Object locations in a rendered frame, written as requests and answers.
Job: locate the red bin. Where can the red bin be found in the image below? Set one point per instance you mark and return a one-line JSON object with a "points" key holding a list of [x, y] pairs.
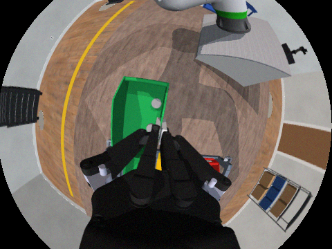
{"points": [[214, 163]]}

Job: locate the green bin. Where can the green bin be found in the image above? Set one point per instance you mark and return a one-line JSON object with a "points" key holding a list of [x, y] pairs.
{"points": [[131, 106]]}

